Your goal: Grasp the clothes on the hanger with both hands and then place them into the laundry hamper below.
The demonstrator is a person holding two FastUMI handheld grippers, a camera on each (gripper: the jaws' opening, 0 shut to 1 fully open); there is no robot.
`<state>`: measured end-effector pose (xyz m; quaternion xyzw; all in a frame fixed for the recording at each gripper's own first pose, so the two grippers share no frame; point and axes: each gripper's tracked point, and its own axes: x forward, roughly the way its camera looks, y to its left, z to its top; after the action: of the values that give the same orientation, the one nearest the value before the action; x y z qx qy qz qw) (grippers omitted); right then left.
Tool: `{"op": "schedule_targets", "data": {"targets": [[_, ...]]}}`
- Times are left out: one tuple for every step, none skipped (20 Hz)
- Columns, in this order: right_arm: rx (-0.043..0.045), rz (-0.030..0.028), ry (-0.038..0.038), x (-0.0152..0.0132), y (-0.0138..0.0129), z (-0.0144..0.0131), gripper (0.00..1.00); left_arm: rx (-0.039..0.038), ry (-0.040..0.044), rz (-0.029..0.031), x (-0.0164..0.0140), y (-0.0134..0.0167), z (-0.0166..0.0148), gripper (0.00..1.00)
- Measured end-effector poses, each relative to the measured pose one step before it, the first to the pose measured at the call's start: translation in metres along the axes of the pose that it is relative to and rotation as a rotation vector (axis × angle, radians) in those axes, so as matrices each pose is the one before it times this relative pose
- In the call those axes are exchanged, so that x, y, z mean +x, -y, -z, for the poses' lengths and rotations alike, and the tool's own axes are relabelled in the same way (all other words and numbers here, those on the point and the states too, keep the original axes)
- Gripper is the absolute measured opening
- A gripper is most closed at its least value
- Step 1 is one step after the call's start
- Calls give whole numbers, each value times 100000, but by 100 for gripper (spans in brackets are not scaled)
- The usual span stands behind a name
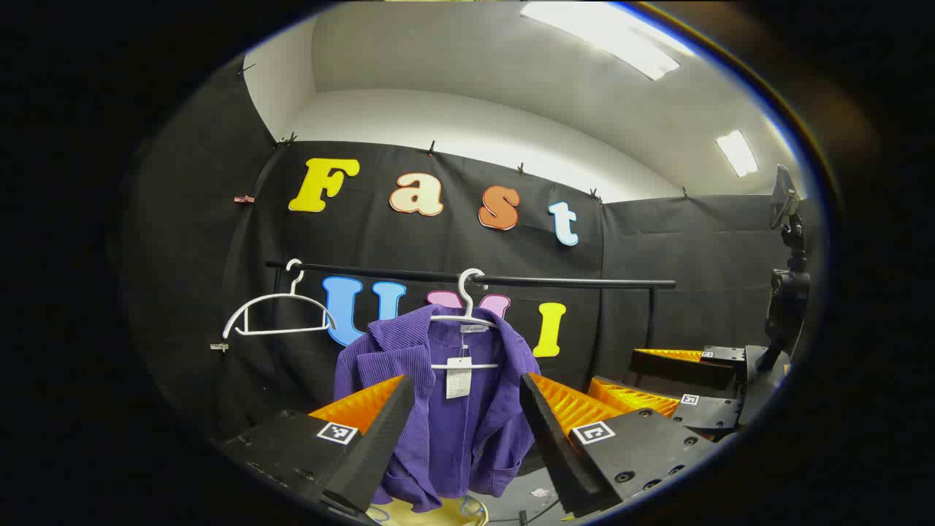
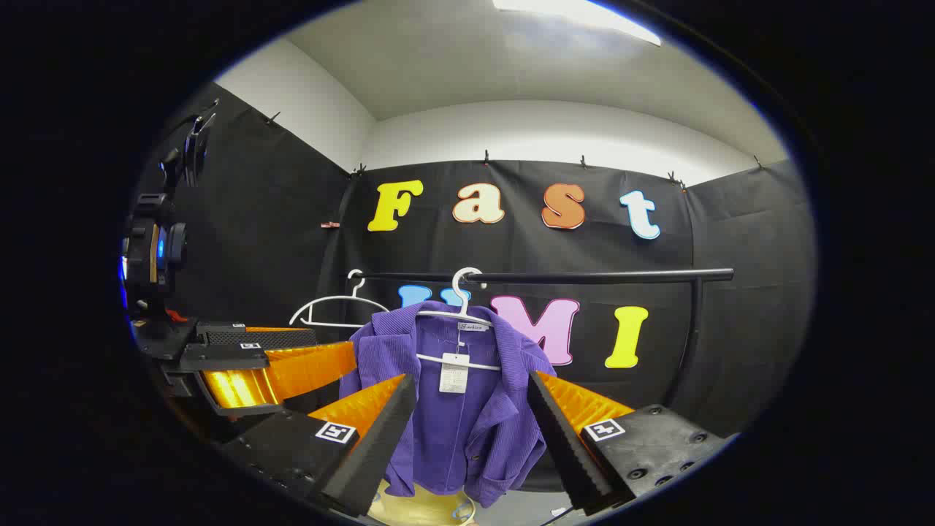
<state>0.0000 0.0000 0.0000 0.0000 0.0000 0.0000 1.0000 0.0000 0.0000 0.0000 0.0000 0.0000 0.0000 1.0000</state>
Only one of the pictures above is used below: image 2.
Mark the beige laundry hamper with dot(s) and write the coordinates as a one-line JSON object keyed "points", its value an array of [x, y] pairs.
{"points": [[416, 513]]}

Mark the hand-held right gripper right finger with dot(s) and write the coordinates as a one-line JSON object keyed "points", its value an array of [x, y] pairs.
{"points": [[562, 446]]}

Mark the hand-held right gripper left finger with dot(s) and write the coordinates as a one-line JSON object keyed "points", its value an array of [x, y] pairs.
{"points": [[380, 453]]}

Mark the black metal clothes rail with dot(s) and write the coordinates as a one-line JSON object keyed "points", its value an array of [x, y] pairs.
{"points": [[584, 277]]}

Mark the white plastic clothes hanger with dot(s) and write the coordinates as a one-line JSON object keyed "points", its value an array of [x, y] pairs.
{"points": [[461, 292], [332, 300]]}

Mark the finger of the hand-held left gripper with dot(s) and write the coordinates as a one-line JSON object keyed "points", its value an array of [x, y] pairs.
{"points": [[256, 338], [226, 358]]}

